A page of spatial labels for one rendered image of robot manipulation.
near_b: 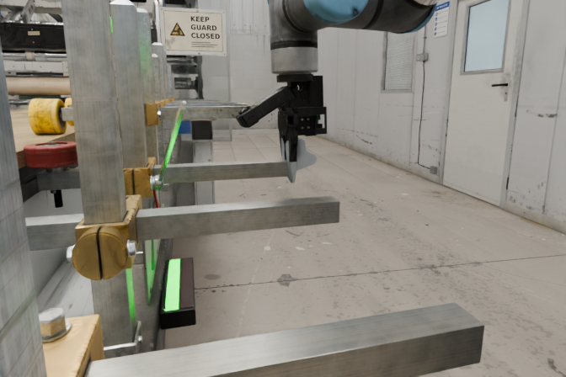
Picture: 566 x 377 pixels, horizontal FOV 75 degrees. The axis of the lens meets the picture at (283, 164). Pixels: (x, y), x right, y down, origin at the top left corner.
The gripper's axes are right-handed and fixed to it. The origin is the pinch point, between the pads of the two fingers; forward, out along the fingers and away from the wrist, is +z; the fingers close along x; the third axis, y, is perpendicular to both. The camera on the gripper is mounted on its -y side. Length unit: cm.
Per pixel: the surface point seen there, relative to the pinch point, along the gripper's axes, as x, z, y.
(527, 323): 46, 87, 118
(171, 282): -14.6, 11.6, -23.1
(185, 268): -10.2, 11.7, -21.0
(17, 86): 223, -29, -133
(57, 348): -49, -3, -26
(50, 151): -4.5, -9.0, -40.3
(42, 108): 21, -15, -49
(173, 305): -21.5, 11.7, -22.4
